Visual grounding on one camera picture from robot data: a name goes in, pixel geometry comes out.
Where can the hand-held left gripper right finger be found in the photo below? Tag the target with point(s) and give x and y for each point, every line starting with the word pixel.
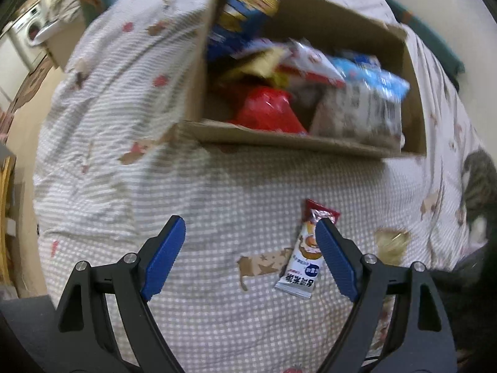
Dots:
pixel 337 260

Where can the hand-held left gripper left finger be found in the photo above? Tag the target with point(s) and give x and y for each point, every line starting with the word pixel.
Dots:
pixel 163 260

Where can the white red-ended snack bar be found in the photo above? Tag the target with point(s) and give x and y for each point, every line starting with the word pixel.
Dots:
pixel 301 264

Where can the light blue snack packet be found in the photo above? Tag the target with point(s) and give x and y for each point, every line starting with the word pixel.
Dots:
pixel 361 105

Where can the red snack packet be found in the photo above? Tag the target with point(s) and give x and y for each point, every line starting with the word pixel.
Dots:
pixel 268 108

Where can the white pink snack packet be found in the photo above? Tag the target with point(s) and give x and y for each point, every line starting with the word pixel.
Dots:
pixel 310 62

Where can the yellow snack packet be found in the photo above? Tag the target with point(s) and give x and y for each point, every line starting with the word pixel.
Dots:
pixel 256 62

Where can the brown cardboard box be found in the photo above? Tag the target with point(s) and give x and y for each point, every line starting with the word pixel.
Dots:
pixel 349 23

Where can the blue yellow chip bag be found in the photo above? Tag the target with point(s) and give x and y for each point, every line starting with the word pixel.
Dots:
pixel 240 15

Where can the printed checked blanket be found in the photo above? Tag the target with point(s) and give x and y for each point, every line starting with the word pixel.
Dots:
pixel 136 124

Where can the dark grey cloth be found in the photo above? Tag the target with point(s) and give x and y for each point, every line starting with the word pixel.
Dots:
pixel 27 326

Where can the tabby cat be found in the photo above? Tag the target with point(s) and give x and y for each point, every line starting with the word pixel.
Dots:
pixel 477 186

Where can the brown floor rug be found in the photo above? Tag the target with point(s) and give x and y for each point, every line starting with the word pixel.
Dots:
pixel 31 85

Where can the teal padded bed edge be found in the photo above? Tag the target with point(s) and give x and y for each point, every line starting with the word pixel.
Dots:
pixel 435 35

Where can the white washing machine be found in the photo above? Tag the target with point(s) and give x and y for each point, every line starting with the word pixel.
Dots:
pixel 29 31

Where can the wooden frame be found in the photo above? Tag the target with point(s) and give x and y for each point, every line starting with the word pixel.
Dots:
pixel 6 202

